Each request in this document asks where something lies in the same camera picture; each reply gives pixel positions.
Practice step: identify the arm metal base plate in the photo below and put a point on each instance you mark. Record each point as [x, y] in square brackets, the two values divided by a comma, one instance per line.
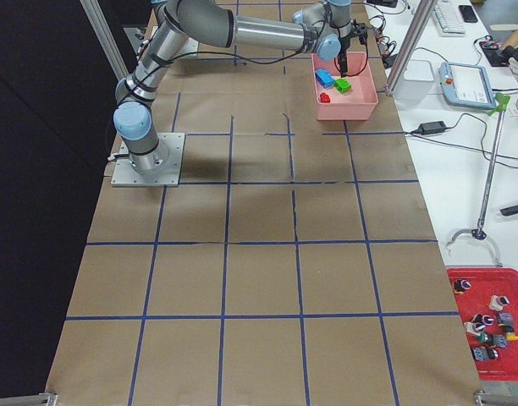
[161, 167]

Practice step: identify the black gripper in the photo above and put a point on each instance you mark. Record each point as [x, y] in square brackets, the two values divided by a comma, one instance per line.
[344, 54]

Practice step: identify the pink plastic box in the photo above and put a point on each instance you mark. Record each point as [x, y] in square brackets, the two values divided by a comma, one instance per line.
[353, 97]

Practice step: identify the white keyboard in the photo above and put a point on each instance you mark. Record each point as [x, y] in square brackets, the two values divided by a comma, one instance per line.
[447, 20]

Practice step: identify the aluminium frame post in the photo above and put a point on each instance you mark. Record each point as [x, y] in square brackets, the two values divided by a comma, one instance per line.
[419, 21]

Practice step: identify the white square device box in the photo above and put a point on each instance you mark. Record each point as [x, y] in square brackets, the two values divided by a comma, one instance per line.
[416, 81]

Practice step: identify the black smartphone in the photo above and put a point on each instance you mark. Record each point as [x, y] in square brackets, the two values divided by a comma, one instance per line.
[468, 14]

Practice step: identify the green toy block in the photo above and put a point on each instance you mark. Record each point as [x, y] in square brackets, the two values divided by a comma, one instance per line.
[342, 85]

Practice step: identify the red tray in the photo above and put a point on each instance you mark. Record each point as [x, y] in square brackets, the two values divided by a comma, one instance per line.
[487, 300]

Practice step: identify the red toy block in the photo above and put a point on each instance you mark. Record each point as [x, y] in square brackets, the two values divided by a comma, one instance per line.
[324, 98]

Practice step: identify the blue three-stud toy block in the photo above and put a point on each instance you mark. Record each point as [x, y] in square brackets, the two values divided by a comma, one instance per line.
[324, 78]

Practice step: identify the blue teach pendant tablet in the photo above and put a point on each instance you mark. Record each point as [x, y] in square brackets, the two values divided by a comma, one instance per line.
[465, 85]

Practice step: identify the black power adapter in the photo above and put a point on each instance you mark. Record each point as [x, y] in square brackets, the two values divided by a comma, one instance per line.
[435, 127]

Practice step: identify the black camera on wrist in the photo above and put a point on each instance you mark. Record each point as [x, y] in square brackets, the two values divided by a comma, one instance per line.
[359, 31]

